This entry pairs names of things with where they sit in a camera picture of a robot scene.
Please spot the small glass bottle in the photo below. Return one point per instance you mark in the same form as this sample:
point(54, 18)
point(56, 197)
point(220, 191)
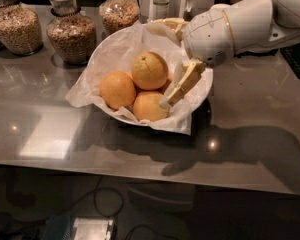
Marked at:
point(160, 9)

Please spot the glass cereal jar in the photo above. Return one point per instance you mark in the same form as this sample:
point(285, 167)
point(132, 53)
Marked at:
point(118, 14)
point(20, 29)
point(72, 35)

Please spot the white paper liner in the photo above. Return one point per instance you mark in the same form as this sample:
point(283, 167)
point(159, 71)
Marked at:
point(116, 50)

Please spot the grey box on floor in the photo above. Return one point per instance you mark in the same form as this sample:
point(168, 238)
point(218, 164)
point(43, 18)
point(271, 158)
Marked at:
point(79, 228)

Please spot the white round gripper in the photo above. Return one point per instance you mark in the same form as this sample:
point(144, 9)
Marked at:
point(207, 37)

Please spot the white bowl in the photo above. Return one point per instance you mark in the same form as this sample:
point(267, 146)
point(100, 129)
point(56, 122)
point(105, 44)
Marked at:
point(203, 87)

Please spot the left glass cereal jar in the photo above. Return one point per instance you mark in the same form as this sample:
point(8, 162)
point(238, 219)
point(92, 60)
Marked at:
point(20, 29)

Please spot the middle glass cereal jar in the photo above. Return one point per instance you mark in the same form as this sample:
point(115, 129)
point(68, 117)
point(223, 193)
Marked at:
point(72, 35)

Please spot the right glass cereal jar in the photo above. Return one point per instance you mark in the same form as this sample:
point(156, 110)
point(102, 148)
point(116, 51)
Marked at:
point(118, 14)

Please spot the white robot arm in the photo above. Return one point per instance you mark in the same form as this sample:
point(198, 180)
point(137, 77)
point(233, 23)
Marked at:
point(262, 25)

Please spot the orange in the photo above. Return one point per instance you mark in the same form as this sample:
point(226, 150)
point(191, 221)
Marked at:
point(146, 106)
point(117, 90)
point(167, 83)
point(149, 71)

